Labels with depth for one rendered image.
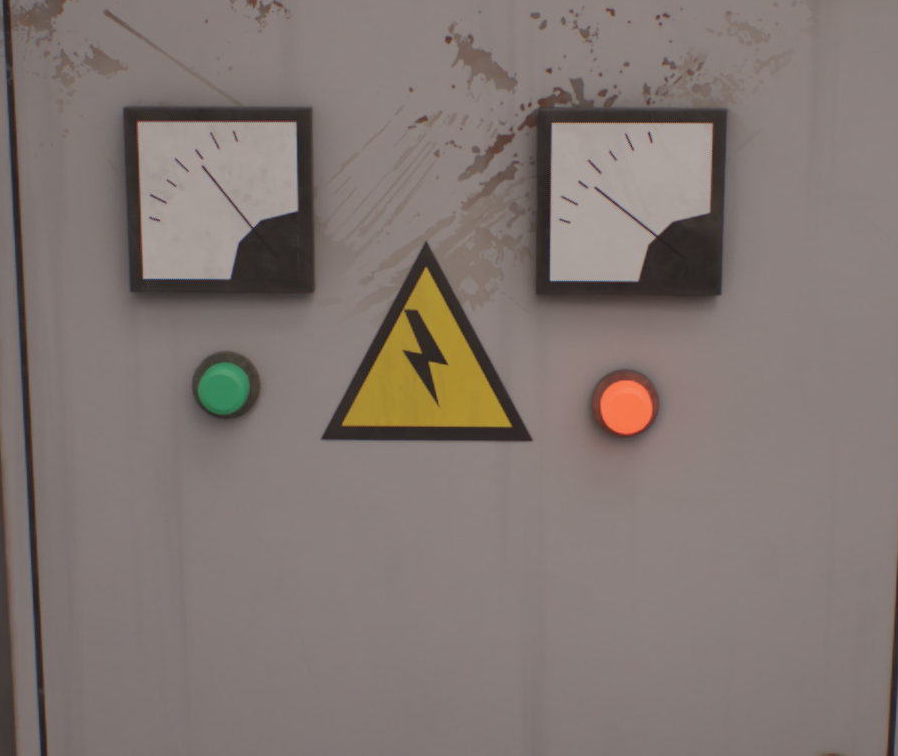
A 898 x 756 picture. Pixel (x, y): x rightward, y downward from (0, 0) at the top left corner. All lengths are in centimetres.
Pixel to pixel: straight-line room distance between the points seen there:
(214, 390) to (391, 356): 8
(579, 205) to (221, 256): 16
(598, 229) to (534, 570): 16
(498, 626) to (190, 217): 23
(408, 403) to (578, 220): 11
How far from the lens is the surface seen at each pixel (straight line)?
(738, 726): 87
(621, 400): 80
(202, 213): 80
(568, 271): 79
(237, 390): 80
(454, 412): 81
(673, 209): 79
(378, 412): 81
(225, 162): 79
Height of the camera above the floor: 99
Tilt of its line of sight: 12 degrees down
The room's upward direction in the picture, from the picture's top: straight up
